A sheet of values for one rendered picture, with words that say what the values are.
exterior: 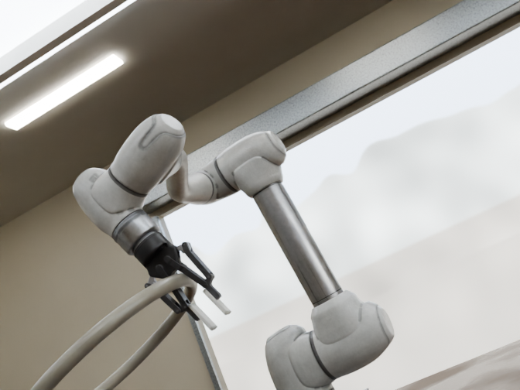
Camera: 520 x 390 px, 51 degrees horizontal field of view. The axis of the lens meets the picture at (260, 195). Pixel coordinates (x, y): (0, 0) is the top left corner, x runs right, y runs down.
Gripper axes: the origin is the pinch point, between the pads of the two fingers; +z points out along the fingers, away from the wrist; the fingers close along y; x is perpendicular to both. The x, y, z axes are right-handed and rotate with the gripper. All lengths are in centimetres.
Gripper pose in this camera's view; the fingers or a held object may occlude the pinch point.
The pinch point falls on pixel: (210, 309)
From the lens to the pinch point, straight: 116.6
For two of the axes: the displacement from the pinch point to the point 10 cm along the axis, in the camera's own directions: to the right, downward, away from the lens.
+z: 7.1, 6.7, -2.3
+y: -6.7, 7.4, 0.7
